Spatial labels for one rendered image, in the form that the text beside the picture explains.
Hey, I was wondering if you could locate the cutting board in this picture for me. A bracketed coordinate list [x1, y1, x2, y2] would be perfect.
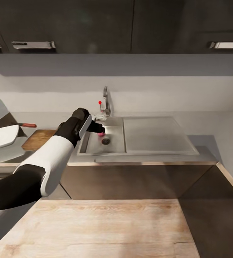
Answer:
[22, 129, 58, 150]

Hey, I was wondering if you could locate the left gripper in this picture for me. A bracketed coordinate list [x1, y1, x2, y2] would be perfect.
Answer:
[87, 121, 105, 133]

